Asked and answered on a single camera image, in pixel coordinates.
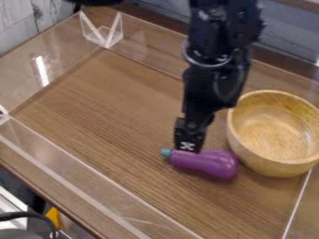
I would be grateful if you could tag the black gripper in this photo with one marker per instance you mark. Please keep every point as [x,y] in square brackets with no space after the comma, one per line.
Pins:
[211,90]

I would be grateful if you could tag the purple toy eggplant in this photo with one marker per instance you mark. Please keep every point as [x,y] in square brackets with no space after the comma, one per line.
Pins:
[216,163]

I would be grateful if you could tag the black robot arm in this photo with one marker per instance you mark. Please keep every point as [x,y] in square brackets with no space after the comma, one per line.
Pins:
[224,27]

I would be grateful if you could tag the brown wooden bowl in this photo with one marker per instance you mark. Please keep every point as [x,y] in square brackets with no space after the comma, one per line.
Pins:
[272,133]

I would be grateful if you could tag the yellow label on device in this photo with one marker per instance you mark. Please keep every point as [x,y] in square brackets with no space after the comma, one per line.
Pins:
[53,216]

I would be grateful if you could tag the clear acrylic tray wall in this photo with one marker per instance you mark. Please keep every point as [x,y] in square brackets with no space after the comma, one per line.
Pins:
[91,198]

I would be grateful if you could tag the clear acrylic corner bracket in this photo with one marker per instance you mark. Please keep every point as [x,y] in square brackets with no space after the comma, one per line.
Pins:
[104,36]

